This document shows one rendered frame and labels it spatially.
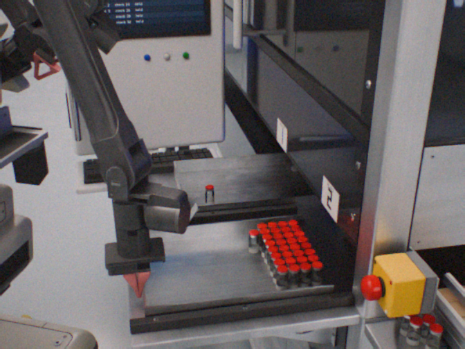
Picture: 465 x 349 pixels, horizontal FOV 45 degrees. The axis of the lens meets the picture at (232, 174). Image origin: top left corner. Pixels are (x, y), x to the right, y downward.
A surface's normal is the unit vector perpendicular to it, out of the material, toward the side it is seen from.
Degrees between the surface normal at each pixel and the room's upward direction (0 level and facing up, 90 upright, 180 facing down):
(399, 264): 0
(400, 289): 90
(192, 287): 0
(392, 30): 90
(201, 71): 90
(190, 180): 0
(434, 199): 90
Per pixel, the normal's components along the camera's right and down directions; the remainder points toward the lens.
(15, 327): 0.00, -0.90
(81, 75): -0.24, 0.36
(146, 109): 0.25, 0.42
